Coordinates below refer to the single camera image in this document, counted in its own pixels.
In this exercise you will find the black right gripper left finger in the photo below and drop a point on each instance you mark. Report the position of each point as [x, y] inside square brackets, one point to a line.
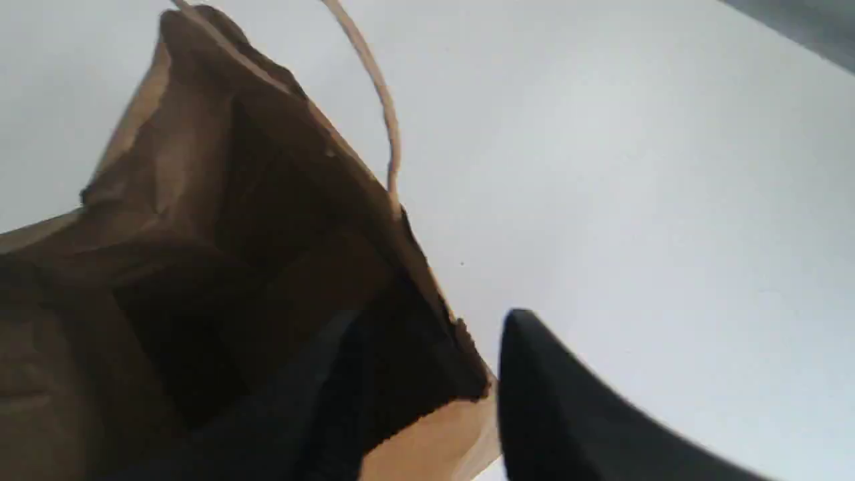
[307, 423]

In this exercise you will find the brown paper bag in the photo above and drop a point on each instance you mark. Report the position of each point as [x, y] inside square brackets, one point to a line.
[226, 225]

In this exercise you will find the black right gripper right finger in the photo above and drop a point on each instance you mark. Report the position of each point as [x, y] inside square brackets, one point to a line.
[558, 421]

